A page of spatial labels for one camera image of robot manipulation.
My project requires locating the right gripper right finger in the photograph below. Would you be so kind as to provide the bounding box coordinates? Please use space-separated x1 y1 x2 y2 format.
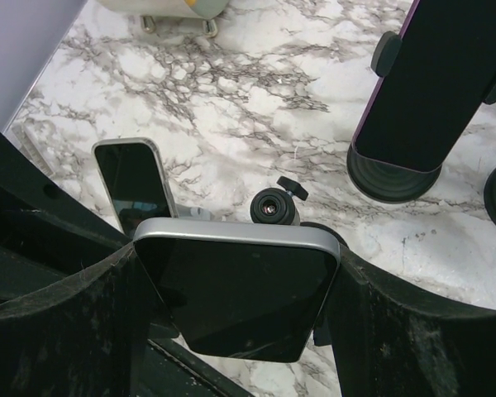
326 247 496 396

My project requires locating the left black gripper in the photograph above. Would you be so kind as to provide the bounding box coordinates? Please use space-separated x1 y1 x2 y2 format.
0 118 249 397

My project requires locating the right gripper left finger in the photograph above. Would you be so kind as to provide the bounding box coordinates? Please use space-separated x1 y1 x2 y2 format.
0 242 171 396

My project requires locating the silver edged black phone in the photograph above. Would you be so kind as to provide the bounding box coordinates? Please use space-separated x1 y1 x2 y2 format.
133 218 340 363

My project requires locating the black phone stand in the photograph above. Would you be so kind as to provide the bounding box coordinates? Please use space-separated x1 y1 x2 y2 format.
346 31 496 203
250 176 349 247

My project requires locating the purple edged black phone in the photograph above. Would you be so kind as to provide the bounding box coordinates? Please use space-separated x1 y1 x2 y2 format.
352 1 496 173

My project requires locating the black phone on silver stand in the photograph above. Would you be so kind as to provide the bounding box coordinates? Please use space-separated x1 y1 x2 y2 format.
93 137 179 237

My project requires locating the silver flat phone stand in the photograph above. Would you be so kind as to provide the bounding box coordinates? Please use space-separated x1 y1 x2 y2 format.
175 203 212 221

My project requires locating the cream cylindrical box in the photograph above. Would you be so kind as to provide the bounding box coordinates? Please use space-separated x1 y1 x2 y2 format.
98 0 229 38

